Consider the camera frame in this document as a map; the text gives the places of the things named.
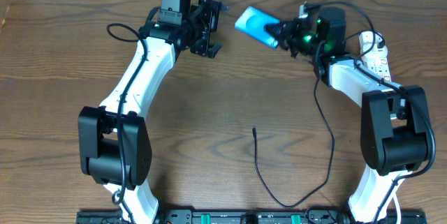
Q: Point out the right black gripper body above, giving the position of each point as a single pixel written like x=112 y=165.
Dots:
x=291 y=35

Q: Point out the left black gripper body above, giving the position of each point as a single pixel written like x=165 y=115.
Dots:
x=204 y=27

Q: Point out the blue Galaxy smartphone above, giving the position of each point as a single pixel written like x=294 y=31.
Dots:
x=252 y=22

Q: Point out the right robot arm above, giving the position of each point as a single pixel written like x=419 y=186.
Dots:
x=396 y=138

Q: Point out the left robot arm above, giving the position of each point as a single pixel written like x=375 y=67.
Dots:
x=114 y=144

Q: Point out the white charger adapter plug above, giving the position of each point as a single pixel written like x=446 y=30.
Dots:
x=371 y=42

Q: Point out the white power strip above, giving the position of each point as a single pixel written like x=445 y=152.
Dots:
x=376 y=60

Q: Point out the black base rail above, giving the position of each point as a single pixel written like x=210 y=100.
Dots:
x=187 y=216

